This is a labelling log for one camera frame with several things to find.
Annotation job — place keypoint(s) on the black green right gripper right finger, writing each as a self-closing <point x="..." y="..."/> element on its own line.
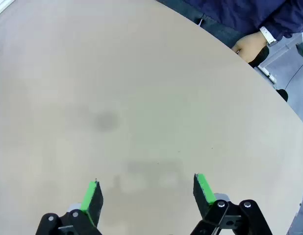
<point x="203" y="198"/>

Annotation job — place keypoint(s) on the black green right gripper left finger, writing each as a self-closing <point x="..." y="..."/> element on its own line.
<point x="92" y="205"/>

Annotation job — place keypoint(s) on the small black object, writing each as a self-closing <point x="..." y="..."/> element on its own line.
<point x="261" y="56"/>

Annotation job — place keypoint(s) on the person's left hand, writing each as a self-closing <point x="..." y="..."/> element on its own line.
<point x="249" y="46"/>

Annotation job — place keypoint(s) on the black caster wheel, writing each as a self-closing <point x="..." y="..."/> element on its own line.
<point x="282" y="94"/>

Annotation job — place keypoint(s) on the grey trousers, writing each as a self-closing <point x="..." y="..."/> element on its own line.
<point x="215" y="25"/>

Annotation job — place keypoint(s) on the white wristwatch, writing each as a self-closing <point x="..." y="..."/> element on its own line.
<point x="268" y="36"/>

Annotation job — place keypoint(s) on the person in navy jacket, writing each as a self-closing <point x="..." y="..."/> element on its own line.
<point x="252" y="12"/>

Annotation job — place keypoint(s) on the white frame bar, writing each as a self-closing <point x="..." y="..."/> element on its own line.
<point x="265" y="73"/>

